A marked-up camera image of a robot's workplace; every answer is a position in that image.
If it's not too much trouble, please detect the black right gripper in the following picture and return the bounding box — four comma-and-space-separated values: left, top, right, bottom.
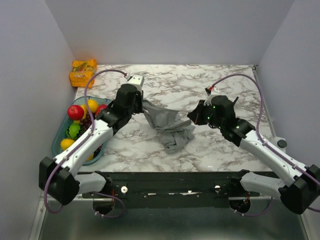
187, 99, 224, 130

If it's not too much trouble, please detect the yellow lemon under apple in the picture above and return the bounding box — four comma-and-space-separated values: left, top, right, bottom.
73, 104, 88, 124

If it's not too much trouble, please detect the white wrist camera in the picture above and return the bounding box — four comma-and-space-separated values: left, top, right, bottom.
125, 75, 145, 92
204, 85, 221, 106

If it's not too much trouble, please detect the aluminium rail frame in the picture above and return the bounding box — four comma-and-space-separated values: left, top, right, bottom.
30, 200, 310, 240

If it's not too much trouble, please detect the orange yellow fruit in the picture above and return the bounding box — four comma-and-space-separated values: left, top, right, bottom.
86, 153, 94, 161

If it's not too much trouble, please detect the yellow pear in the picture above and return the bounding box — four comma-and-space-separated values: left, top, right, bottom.
60, 138, 75, 151

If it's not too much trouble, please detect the green striped melon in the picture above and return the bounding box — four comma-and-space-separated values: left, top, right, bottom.
65, 123, 83, 140

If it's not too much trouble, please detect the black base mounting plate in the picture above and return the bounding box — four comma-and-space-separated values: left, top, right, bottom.
74, 171, 261, 210

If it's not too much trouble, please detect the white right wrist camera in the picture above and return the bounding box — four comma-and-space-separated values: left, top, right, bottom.
204, 85, 221, 106

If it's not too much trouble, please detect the red apple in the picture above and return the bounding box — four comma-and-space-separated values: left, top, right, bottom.
67, 105, 85, 121

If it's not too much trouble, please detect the orange snack bag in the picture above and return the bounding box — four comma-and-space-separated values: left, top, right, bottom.
69, 59, 97, 88

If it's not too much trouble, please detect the white bottle black cap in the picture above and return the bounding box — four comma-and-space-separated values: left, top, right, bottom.
272, 136, 288, 149

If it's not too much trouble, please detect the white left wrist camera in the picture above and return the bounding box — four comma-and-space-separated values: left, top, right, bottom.
125, 75, 145, 92

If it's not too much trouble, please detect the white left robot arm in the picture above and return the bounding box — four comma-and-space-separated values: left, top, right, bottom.
38, 79, 143, 206

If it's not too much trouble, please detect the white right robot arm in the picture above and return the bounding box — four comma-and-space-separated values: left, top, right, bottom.
187, 95, 320, 215

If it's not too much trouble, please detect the grey tank top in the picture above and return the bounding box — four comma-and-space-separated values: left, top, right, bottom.
142, 99, 195, 155

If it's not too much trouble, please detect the red dragon fruit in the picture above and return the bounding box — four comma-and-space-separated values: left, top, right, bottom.
95, 104, 108, 117

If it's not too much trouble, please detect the dark purple grape bunch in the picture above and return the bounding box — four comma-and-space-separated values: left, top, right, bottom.
79, 112, 105, 151

